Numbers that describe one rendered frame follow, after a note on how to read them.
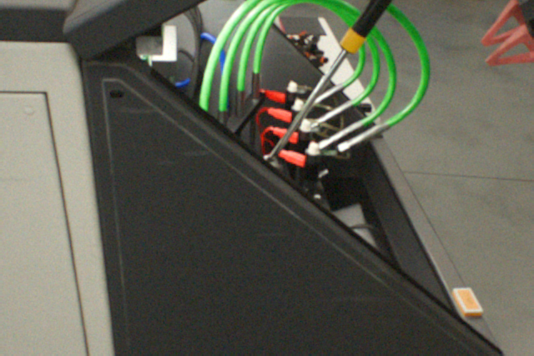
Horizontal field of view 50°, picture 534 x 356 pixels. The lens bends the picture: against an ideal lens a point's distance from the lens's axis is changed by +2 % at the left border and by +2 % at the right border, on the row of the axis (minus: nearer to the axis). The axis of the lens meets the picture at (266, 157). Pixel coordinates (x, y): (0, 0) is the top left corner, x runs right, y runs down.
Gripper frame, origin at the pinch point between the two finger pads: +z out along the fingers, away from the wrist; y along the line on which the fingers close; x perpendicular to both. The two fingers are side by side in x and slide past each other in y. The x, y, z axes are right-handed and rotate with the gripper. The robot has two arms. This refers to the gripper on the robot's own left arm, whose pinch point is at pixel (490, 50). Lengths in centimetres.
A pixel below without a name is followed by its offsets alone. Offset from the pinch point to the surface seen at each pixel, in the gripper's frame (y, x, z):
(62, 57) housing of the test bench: 38, -52, 19
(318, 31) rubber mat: -81, 22, 57
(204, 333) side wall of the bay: 45, -17, 38
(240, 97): -6.3, -14.7, 42.8
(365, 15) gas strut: 29.2, -34.1, -0.4
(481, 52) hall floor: -291, 228, 75
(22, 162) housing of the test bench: 41, -49, 30
